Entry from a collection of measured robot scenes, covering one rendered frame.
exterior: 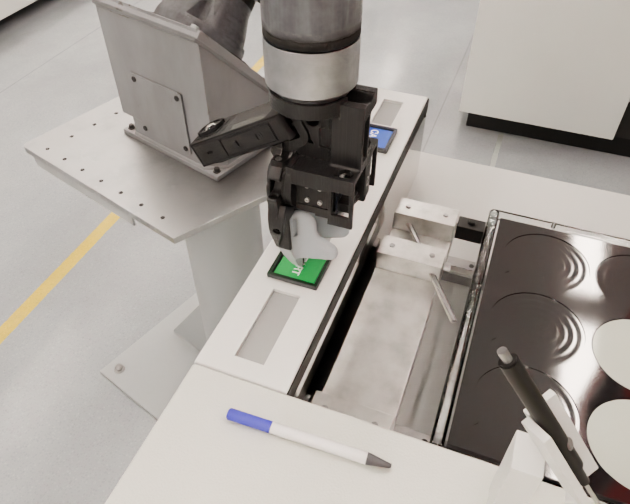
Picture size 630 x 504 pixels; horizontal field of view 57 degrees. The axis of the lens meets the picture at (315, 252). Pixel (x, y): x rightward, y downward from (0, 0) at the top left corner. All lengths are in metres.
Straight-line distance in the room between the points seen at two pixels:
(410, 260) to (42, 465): 1.22
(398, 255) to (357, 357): 0.14
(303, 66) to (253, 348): 0.27
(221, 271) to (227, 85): 0.42
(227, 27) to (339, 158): 0.49
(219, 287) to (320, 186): 0.76
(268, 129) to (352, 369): 0.28
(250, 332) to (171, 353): 1.20
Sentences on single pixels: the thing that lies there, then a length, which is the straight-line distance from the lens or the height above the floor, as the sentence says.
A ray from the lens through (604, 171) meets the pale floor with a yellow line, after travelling 2.64.
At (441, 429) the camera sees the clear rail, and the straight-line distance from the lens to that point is 0.59.
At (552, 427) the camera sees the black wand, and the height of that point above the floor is 1.09.
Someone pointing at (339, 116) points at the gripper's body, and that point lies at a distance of 0.48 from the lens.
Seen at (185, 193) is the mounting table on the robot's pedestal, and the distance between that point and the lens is 0.97.
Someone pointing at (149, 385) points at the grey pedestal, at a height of 0.01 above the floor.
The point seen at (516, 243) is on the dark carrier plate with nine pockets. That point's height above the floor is 0.90.
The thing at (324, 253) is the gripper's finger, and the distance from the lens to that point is 0.57.
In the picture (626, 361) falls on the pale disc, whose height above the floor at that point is 0.90.
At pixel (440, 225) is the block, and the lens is 0.78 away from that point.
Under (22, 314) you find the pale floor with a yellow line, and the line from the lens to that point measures 2.04.
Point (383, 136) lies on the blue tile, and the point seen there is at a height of 0.96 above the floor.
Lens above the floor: 1.41
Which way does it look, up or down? 44 degrees down
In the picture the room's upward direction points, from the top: straight up
